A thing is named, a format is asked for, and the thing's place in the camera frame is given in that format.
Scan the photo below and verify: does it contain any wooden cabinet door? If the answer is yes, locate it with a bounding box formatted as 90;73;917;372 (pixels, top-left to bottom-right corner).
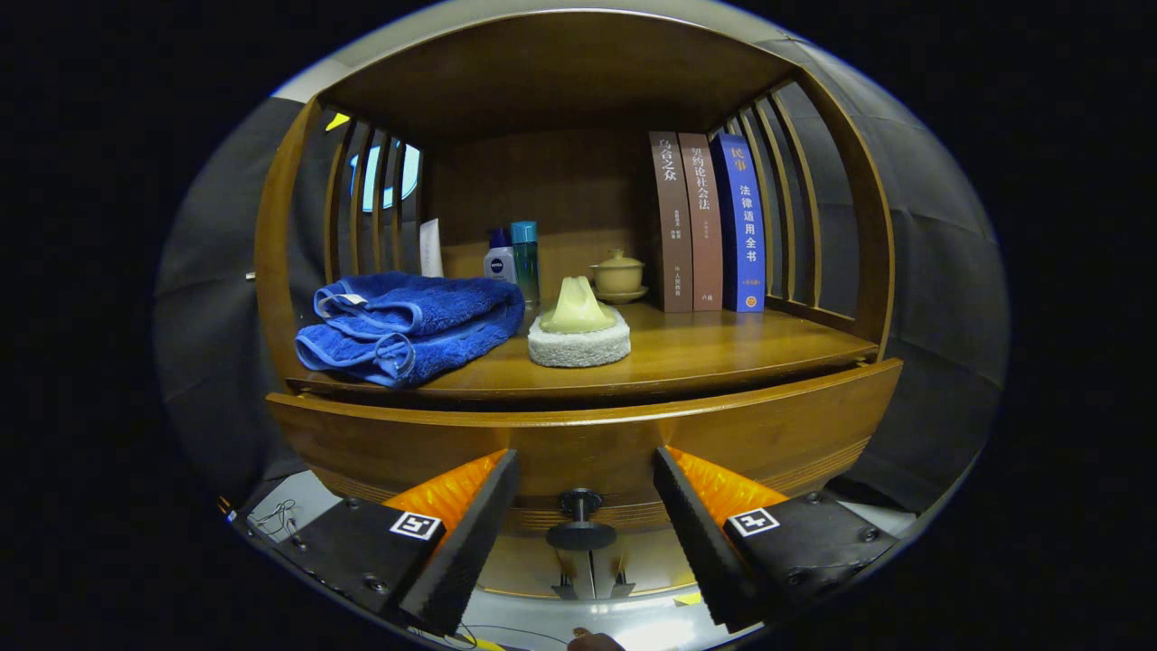
592;529;697;598
477;533;595;599

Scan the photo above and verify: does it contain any white pump bottle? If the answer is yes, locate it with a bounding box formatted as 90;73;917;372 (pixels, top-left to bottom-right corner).
483;228;518;285

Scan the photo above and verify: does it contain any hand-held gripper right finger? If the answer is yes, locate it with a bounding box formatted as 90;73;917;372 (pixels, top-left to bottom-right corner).
653;445;900;634

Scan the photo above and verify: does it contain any wooden countertop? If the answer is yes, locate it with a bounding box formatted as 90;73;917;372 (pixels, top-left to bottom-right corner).
287;301;880;403

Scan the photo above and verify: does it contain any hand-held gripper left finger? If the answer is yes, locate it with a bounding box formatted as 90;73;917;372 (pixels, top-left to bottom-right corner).
262;449;522;637

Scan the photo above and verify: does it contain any beige lidded tea cup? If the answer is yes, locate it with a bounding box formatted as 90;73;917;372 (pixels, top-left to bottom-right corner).
589;249;649;305

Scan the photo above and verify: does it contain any white tube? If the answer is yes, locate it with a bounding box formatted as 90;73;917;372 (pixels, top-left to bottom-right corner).
419;218;445;278

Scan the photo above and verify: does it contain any reddish brown book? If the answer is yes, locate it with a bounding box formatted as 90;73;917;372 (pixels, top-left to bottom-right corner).
678;132;725;312

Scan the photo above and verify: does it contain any wooden cabinet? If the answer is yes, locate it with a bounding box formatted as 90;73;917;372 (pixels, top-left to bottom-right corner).
253;9;896;602

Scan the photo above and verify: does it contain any white cable bundle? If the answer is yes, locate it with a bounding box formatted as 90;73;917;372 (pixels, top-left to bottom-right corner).
249;499;306;546

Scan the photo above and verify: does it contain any teal bottle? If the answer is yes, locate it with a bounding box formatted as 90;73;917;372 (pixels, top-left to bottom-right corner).
510;221;541;308

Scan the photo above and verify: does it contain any blue towel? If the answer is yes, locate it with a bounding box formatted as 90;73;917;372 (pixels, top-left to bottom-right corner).
295;271;526;389

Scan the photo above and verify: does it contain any blue book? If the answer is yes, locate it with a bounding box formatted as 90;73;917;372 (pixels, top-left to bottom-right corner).
710;133;767;314

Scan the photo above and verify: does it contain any wooden drawer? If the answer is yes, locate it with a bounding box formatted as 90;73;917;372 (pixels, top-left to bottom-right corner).
267;358;905;552

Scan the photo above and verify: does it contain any black floor cable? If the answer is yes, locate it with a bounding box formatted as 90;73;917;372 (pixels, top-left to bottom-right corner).
452;622;566;650

